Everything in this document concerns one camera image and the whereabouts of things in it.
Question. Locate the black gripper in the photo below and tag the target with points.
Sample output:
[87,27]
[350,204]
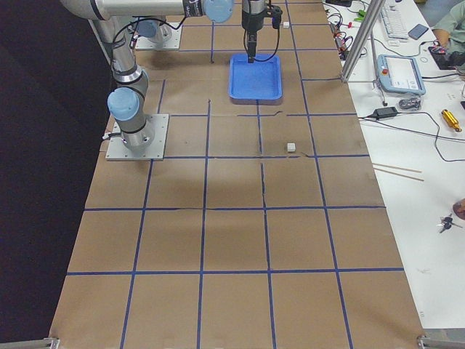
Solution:
[251,20]

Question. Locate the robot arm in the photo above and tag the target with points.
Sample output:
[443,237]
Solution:
[154,31]
[114,22]

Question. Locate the blue plastic tray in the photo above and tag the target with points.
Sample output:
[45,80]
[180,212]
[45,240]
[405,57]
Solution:
[258,81]

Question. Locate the green clamp tool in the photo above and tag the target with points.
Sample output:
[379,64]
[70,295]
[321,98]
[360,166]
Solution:
[360,16]

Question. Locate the white keyboard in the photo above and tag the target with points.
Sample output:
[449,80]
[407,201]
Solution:
[392,20]

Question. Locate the robot teach pendant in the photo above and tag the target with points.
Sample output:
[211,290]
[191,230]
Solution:
[400,75]

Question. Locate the black power adapter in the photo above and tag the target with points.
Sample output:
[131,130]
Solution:
[385,113]

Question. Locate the blue grey phone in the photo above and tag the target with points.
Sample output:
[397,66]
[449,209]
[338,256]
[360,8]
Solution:
[417,31]

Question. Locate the wooden stick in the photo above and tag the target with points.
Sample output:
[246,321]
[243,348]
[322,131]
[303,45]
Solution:
[411,174]

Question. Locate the brown paper table cover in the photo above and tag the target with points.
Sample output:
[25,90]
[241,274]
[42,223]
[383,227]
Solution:
[231,241]

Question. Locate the person in green shirt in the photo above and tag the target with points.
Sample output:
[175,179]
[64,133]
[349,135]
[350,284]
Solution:
[449,33]

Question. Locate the bunch of keys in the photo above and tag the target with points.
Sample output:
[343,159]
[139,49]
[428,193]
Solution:
[447,223]

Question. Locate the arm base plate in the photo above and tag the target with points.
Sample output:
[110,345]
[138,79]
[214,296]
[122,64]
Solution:
[147,144]
[142,44]

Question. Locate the aluminium frame post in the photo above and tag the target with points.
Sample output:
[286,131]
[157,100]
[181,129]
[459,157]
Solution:
[361,38]

